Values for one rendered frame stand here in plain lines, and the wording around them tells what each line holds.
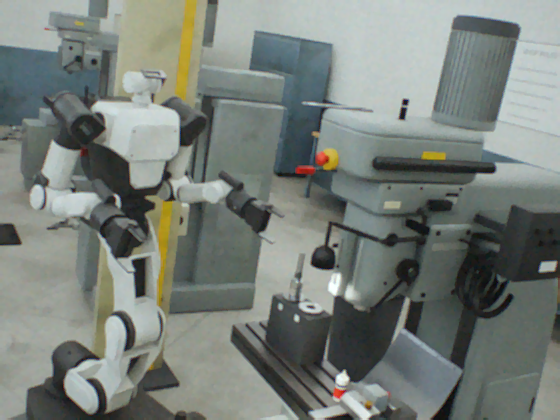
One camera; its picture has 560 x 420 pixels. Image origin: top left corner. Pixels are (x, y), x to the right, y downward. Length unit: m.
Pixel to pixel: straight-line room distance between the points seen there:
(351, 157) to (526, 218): 0.51
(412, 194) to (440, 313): 0.62
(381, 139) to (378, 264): 0.40
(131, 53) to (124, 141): 1.30
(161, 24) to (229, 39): 8.25
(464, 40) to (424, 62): 6.07
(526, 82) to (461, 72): 5.04
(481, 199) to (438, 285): 0.30
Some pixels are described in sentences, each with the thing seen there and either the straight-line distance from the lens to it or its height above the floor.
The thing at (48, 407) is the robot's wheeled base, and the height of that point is 0.57.
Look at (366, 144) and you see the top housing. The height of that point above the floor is 1.83.
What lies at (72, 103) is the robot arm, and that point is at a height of 1.77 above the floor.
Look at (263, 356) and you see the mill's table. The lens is 2.39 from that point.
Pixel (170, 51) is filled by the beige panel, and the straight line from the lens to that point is 3.36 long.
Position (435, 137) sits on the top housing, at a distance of 1.83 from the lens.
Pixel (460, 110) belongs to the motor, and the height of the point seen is 1.94.
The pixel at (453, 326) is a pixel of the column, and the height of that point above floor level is 1.21.
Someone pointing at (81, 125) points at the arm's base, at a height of 1.71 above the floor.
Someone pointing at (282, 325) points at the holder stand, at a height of 1.03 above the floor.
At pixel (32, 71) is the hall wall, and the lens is 10.62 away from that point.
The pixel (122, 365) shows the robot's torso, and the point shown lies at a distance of 2.31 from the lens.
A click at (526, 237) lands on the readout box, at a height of 1.65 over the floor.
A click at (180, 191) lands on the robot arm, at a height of 1.46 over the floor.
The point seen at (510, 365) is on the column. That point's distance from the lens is 2.41.
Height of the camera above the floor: 2.08
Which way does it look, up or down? 16 degrees down
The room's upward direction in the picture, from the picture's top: 10 degrees clockwise
